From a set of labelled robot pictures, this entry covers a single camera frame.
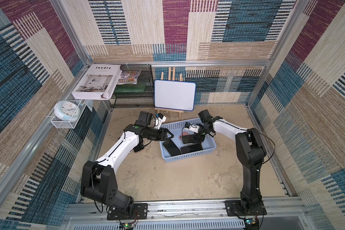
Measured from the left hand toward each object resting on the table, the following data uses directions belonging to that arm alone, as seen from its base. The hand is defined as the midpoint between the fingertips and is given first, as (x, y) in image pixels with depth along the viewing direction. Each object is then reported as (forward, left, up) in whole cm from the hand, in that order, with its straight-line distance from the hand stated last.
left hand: (169, 135), depth 81 cm
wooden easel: (+30, +9, -9) cm, 33 cm away
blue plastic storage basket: (+15, -4, -15) cm, 21 cm away
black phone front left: (+1, -1, -17) cm, 17 cm away
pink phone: (+14, -10, -19) cm, 25 cm away
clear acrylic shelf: (-3, +50, +16) cm, 53 cm away
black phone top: (-17, +12, +16) cm, 26 cm away
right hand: (+11, -16, -15) cm, 25 cm away
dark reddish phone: (+10, -13, -20) cm, 25 cm away
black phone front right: (+3, -15, -20) cm, 25 cm away
